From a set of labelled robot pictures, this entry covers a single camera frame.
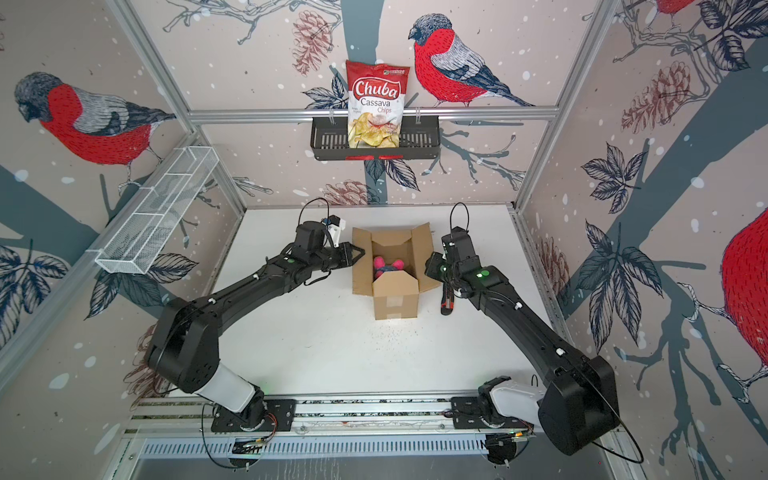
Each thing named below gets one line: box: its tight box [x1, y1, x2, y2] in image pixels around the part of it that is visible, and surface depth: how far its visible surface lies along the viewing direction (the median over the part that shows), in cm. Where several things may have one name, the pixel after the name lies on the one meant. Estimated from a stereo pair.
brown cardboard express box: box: [352, 222, 441, 320], surface depth 84 cm
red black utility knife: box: [440, 282, 455, 316], surface depth 96 cm
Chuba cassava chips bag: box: [345, 60, 410, 149], surface depth 86 cm
